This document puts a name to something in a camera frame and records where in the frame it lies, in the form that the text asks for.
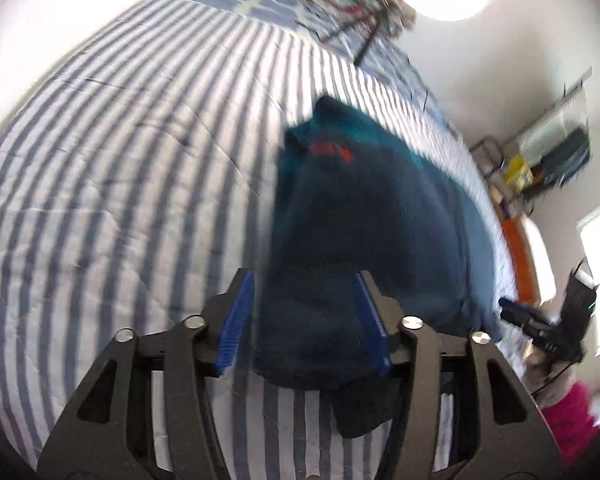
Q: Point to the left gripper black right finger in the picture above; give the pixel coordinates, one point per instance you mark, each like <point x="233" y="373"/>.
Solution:
<point x="380" y="319"/>

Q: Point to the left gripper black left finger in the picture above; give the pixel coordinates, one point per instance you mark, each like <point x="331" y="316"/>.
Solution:
<point x="226" y="316"/>

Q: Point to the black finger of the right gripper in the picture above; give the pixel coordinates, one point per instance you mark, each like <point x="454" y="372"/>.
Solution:
<point x="527" y="332"/>
<point x="520" y="304"/>

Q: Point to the teal plaid fleece jacket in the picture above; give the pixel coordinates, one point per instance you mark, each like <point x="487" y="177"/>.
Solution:
<point x="352" y="197"/>

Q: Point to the pink jacket right forearm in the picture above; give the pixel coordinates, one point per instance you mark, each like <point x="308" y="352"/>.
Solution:
<point x="570" y="421"/>

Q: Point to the grey knit gloved right hand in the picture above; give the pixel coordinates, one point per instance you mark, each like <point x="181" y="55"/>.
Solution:
<point x="549" y="382"/>

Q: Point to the yellow box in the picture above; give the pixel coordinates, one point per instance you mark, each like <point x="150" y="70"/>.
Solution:
<point x="517" y="174"/>

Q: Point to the blue white striped quilt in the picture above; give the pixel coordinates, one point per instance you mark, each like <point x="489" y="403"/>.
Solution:
<point x="140" y="176"/>

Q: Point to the wall rack with clothes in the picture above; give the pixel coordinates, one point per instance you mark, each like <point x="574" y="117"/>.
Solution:
<point x="557" y="145"/>

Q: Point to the black camera tripod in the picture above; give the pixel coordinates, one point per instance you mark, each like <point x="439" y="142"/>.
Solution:
<point x="367" y="27"/>

